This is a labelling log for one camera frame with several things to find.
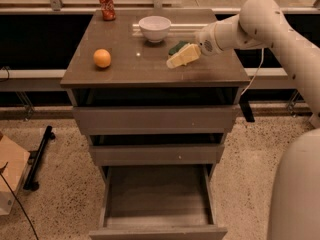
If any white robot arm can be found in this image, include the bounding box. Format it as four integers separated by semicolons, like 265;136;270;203
167;0;320;240

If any grey open bottom drawer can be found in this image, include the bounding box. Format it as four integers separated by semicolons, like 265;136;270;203
89;165;227;240

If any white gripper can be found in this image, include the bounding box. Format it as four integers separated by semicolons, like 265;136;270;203
166;25;222;69

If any red soda can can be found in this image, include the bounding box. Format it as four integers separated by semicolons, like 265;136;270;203
99;0;116;21

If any grey top drawer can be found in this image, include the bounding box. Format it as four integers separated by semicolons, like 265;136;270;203
73;106;239;135

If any green and yellow sponge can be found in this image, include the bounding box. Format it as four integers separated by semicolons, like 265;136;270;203
168;41;189;56

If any cardboard box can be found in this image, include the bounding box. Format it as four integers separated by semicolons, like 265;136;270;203
0;134;30;216

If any grey drawer cabinet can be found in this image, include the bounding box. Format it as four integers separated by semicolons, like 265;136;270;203
59;8;251;178

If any white ceramic bowl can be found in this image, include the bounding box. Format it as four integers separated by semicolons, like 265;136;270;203
138;16;171;43

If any black thin cable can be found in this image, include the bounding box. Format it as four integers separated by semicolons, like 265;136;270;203
0;162;40;240

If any black metal stand bar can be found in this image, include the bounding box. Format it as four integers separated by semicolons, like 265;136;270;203
23;126;55;191

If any grey middle drawer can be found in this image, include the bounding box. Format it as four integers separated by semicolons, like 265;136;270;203
89;144;224;166

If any white power cable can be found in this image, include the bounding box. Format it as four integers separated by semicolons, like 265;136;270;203
239;47;265;97

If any orange fruit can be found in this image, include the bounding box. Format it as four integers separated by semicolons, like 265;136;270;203
93;49;111;68

